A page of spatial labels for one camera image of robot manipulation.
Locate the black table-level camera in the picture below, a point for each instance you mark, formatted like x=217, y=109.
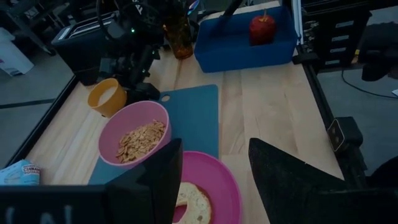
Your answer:
x=343, y=133

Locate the blue plastic bin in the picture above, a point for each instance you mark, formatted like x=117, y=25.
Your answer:
x=224, y=53

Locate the yellow cup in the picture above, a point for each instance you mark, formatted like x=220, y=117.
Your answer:
x=109, y=105

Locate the cereal squares pile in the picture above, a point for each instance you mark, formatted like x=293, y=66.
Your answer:
x=140, y=141

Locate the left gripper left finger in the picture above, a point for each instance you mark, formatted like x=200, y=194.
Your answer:
x=149, y=189

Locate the magenta plate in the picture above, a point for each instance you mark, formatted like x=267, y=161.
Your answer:
x=217, y=183

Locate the white cardboard box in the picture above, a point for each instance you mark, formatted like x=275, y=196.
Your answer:
x=12, y=59

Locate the amber drinking glass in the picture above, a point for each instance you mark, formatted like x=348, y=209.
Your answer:
x=180, y=40

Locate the white rice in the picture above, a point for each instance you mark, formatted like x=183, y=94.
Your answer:
x=106, y=95

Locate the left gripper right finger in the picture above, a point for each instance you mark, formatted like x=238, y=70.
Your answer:
x=286, y=186

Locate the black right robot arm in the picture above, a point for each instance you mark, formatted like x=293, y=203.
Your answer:
x=136, y=18

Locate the black toaster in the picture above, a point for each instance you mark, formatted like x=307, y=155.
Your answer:
x=81, y=46

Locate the blue placemat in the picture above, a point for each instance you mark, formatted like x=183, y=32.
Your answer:
x=192, y=121

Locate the black chair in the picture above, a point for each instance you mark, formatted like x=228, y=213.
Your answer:
x=379, y=53

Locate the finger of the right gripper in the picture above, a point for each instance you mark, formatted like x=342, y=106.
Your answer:
x=144, y=93

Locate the light pink bowl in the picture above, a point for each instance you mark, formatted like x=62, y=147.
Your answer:
x=124, y=127

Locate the cinnamon squares cereal box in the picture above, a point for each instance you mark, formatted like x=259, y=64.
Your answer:
x=20, y=172

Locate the black aluminium table frame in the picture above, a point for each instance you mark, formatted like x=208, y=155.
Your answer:
x=323, y=102

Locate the black drawer cabinet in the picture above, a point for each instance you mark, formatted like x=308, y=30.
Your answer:
x=339, y=34

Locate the red apple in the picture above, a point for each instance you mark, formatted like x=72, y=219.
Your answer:
x=262, y=29

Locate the bagel half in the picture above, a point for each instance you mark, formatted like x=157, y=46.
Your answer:
x=194, y=203

